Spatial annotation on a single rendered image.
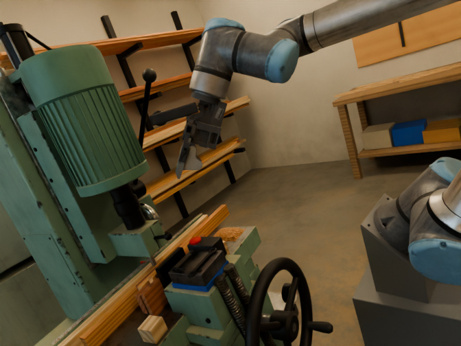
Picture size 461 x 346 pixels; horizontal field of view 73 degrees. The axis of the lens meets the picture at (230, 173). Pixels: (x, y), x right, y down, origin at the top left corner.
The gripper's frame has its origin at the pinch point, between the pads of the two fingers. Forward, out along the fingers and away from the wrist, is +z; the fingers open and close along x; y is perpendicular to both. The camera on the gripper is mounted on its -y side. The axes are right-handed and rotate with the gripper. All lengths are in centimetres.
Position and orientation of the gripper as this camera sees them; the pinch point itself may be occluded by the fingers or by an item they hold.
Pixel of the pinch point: (176, 173)
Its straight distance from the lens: 78.2
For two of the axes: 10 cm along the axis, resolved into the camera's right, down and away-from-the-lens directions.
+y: 9.5, 2.4, 2.0
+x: -1.5, -2.2, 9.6
